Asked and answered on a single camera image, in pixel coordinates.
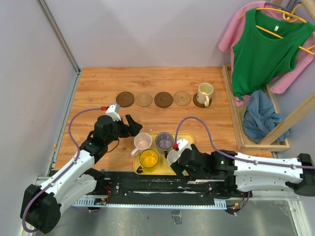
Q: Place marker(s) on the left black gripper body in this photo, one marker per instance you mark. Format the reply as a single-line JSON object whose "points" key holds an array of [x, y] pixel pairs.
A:
{"points": [[119, 130]]}

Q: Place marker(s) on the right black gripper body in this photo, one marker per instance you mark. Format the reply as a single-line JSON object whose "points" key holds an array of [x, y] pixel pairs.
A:
{"points": [[179, 167]]}

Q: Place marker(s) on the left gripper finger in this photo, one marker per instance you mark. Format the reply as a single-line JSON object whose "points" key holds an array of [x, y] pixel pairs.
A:
{"points": [[129, 120], [134, 129]]}

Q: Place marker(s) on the dark wooden coaster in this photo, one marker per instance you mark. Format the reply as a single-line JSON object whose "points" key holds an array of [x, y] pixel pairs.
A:
{"points": [[163, 99], [125, 99], [196, 102]]}

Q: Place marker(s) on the woven rattan coaster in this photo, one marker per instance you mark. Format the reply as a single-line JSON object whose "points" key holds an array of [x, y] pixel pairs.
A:
{"points": [[182, 98], [143, 99]]}

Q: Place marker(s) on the white cup green handle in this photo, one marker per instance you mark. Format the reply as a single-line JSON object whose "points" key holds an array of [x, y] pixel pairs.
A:
{"points": [[173, 156]]}

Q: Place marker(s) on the cream plastic cup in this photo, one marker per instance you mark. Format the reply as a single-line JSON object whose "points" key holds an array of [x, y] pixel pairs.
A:
{"points": [[204, 94]]}

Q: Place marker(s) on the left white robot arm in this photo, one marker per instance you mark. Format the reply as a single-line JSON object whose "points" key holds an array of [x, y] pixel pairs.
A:
{"points": [[66, 179]]}

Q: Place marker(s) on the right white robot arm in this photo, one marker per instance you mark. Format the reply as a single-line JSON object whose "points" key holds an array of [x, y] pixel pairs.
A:
{"points": [[243, 173]]}

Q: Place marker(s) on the pink plastic cup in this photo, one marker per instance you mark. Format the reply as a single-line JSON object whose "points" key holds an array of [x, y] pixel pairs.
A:
{"points": [[142, 142]]}

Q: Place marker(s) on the purple plastic cup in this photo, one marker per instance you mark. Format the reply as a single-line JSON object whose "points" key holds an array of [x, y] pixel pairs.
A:
{"points": [[164, 142]]}

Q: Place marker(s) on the yellow transparent cup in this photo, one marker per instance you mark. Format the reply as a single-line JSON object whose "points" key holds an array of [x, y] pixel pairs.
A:
{"points": [[148, 160]]}

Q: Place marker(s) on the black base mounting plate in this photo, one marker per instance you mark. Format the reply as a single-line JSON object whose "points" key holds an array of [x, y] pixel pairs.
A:
{"points": [[128, 189]]}

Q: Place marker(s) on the blue crumpled cloth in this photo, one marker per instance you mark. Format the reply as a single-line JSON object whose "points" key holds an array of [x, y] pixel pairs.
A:
{"points": [[260, 117]]}

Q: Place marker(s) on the green tank top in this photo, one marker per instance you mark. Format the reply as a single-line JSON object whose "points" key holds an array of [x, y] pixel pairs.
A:
{"points": [[267, 48]]}

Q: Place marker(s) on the yellow clothes hanger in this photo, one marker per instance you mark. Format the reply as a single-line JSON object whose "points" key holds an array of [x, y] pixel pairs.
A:
{"points": [[289, 17]]}

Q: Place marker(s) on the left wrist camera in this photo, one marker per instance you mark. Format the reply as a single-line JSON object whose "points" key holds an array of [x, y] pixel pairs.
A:
{"points": [[112, 111]]}

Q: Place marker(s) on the aluminium rail frame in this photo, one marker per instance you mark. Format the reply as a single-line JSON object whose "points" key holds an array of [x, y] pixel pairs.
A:
{"points": [[44, 204]]}

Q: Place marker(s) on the wooden clothes rack frame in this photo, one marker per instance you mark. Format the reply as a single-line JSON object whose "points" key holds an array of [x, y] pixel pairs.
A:
{"points": [[237, 112]]}

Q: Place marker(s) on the aluminium corner post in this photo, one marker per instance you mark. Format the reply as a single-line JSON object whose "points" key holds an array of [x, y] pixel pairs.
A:
{"points": [[58, 34]]}

